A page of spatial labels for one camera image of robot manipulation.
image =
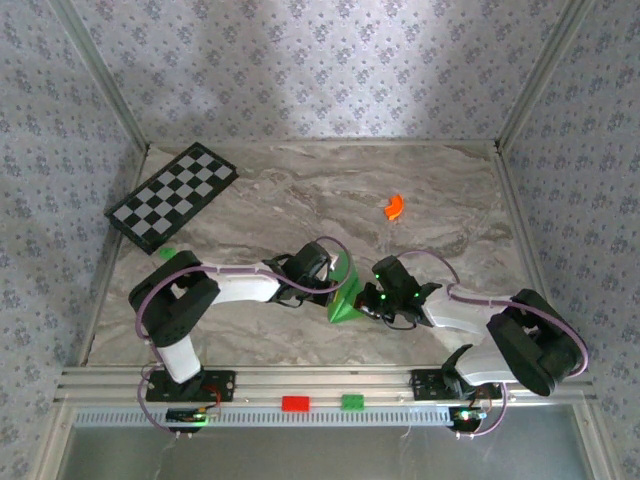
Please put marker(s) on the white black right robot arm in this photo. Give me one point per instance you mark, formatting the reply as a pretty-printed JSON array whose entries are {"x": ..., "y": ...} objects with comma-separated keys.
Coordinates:
[{"x": 455, "y": 312}]

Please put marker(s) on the red toy brick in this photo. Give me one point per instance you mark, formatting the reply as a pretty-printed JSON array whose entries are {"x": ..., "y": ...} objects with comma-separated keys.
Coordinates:
[{"x": 295, "y": 403}]

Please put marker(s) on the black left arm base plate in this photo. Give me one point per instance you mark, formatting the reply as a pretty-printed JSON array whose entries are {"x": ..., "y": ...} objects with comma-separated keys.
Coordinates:
[{"x": 222, "y": 385}]

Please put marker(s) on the orange curved plastic piece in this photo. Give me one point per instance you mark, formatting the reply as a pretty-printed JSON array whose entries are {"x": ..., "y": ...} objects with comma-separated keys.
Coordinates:
[{"x": 395, "y": 206}]

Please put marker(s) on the green cloth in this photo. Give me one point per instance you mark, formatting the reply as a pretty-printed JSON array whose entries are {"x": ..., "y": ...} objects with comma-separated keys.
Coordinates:
[{"x": 345, "y": 311}]

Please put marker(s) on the black grey checkerboard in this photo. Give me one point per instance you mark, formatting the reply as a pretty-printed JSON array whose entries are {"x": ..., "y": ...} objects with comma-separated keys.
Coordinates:
[{"x": 170, "y": 190}]

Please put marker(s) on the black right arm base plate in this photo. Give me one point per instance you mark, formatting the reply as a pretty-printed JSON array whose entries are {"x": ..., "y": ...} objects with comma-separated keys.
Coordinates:
[{"x": 425, "y": 385}]

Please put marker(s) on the grey metal panel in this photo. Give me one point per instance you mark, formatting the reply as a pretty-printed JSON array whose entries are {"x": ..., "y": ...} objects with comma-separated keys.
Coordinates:
[{"x": 325, "y": 455}]

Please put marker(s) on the long aluminium mounting rail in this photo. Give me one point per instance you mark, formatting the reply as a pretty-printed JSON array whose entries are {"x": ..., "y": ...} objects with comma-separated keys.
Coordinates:
[{"x": 325, "y": 380}]

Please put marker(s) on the green toy brick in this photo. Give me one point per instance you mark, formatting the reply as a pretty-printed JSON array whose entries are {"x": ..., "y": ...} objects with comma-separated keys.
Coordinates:
[{"x": 352, "y": 402}]

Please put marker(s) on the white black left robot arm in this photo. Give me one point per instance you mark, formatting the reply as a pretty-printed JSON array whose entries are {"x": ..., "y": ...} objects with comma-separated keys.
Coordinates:
[{"x": 240, "y": 290}]

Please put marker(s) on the aluminium frame bar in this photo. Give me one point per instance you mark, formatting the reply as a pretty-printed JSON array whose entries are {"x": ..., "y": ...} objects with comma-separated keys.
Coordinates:
[
  {"x": 525, "y": 225},
  {"x": 103, "y": 75},
  {"x": 325, "y": 143},
  {"x": 542, "y": 75}
]

